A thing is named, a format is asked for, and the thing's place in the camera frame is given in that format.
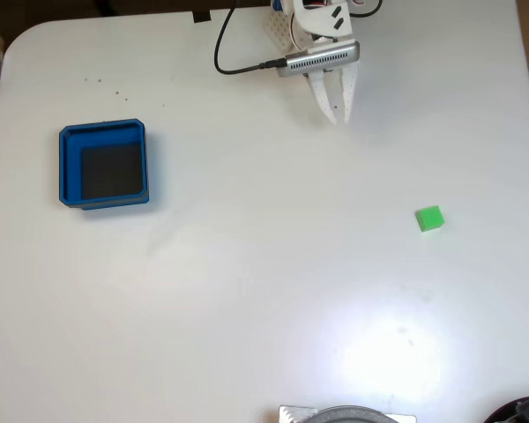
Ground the green cube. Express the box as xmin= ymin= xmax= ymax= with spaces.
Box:
xmin=415 ymin=204 xmax=445 ymax=234

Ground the blue square box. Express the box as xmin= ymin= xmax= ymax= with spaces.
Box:
xmin=58 ymin=117 xmax=152 ymax=212

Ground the white perforated plate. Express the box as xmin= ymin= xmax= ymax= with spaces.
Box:
xmin=264 ymin=8 xmax=299 ymax=56

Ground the silver metal plate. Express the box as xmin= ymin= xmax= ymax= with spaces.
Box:
xmin=278 ymin=404 xmax=418 ymax=423

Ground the black object with dark rim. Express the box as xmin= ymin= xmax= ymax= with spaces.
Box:
xmin=483 ymin=389 xmax=529 ymax=423

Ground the grey perforated camera box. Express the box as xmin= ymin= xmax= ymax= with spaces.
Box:
xmin=274 ymin=40 xmax=361 ymax=79

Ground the thin arm wiring cable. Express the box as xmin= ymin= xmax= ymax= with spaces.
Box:
xmin=351 ymin=0 xmax=384 ymax=21

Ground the black camera cable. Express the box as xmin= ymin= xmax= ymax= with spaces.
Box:
xmin=213 ymin=0 xmax=288 ymax=76

